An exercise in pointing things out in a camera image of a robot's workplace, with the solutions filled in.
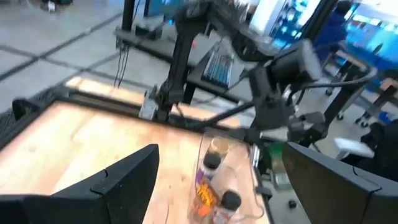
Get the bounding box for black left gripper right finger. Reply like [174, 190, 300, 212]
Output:
[281, 141, 398, 224]

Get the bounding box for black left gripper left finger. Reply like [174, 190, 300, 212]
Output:
[0, 143, 160, 224]

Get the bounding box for green spice jar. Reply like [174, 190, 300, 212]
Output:
[267, 141, 292, 191]

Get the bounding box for white paper sheet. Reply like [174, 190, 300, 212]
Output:
[333, 136, 376, 160]

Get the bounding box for black keyboard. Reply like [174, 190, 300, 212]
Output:
[201, 46, 234, 90]

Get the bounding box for clear plastic bin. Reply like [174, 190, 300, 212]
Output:
[190, 131, 266, 224]

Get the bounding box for grey desk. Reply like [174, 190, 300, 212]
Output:
[183, 37, 259, 103]

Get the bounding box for computer monitor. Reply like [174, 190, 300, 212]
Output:
[248, 0, 323, 47]

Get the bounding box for person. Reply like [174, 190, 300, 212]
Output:
[312, 0, 354, 65]

